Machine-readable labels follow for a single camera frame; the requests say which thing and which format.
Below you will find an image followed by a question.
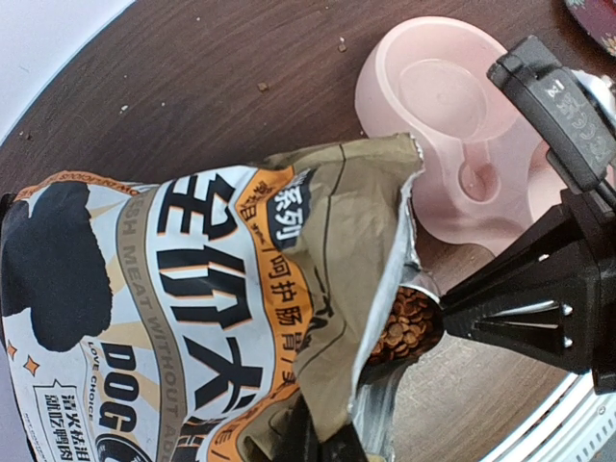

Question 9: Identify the brown pet food bag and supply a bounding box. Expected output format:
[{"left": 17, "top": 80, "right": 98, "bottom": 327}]
[{"left": 1, "top": 134, "right": 424, "bottom": 461}]

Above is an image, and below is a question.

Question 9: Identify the red floral saucer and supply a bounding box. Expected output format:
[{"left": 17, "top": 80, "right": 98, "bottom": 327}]
[{"left": 564, "top": 0, "right": 615, "bottom": 57}]

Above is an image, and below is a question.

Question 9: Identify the front aluminium rail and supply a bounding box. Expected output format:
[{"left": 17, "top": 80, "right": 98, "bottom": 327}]
[{"left": 520, "top": 373, "right": 615, "bottom": 461}]

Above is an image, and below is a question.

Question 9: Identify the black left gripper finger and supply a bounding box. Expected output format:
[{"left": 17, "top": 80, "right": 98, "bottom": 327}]
[{"left": 283, "top": 396, "right": 368, "bottom": 462}]

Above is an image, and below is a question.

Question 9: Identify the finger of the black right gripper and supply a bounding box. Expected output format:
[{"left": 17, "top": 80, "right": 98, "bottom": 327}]
[
  {"left": 442, "top": 192, "right": 615, "bottom": 313},
  {"left": 444, "top": 308, "right": 615, "bottom": 395}
]

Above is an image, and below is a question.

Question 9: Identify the brown kibble pet food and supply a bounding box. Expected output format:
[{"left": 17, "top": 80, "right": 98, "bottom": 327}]
[{"left": 368, "top": 286, "right": 444, "bottom": 365}]

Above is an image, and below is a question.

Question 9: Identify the pink double pet bowl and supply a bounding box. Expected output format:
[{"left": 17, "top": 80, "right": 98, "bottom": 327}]
[{"left": 355, "top": 16, "right": 564, "bottom": 254}]

